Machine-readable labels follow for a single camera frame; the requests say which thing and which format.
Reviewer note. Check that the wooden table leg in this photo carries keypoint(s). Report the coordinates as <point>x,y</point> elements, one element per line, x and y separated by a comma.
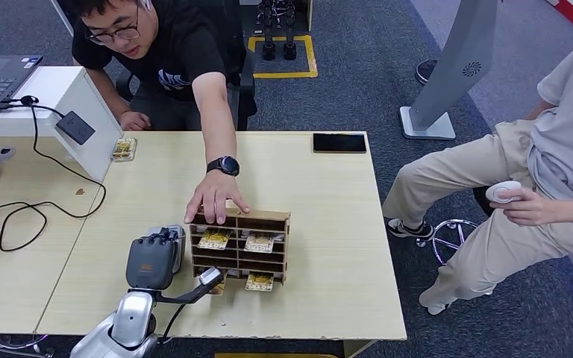
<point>358,350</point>

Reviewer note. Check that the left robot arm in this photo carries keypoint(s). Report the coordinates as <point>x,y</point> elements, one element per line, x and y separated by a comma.
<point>131,316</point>

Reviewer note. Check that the white handheld remote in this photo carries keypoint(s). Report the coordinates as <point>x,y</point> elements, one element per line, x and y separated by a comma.
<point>503,190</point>

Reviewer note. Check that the person's left hand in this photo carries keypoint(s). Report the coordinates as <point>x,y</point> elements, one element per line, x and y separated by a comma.
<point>526,207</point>
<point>215,190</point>

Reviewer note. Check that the dark round base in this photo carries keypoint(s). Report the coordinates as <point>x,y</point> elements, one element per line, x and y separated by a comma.
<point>425,71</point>

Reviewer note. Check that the black smartphone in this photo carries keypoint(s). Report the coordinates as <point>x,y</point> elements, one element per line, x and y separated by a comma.
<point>339,143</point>

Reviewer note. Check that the background humanoid robot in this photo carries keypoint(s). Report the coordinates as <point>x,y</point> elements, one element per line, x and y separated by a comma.
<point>268,49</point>

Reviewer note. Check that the wooden slotted card box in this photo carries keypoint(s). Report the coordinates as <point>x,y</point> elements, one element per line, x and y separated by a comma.
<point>266,217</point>

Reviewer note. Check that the person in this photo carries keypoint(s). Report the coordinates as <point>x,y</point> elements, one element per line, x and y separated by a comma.
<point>489,163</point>
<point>182,44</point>

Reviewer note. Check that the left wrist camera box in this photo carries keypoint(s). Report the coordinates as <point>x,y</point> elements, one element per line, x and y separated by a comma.
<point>211,276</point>

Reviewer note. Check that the stack of yellow-brown cards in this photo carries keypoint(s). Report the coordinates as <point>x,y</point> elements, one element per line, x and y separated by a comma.
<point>124,149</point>

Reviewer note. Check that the yellow floor tape square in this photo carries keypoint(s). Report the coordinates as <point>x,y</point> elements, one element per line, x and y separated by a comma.
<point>286,75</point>

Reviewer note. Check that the black stool with chrome base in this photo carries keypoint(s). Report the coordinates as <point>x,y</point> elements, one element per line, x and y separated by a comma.
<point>478,205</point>

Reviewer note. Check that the grey round desk grommet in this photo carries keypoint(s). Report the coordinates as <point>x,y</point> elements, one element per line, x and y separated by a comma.
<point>4,154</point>

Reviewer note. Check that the black wristwatch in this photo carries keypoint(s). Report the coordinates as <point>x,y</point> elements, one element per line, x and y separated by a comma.
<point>227,165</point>

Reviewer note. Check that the black square device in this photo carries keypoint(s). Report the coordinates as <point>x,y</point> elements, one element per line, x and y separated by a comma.
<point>75,127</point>

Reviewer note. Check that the black office chair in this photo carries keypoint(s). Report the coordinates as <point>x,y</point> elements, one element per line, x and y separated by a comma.
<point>246,74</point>

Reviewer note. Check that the grey standing kiosk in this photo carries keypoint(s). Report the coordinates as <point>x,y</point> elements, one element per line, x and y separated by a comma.
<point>457,59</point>

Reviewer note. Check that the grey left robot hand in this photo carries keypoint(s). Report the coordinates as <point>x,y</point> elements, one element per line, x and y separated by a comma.
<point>150,264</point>

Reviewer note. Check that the person's right hand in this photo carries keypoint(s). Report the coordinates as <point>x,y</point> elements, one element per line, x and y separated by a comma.
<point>136,121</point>

